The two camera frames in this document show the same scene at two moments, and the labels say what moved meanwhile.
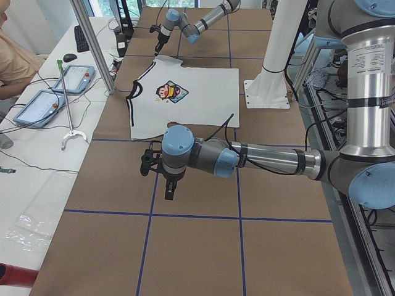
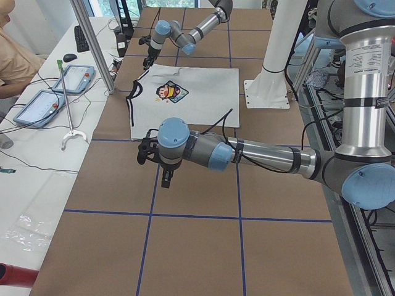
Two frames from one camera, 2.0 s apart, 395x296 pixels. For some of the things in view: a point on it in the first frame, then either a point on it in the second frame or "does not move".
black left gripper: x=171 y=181 → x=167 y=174
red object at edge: x=15 y=275 does not move
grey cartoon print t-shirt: x=166 y=92 does not move
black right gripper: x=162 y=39 → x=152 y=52
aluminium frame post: x=79 y=8 does not move
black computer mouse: x=69 y=57 does not move
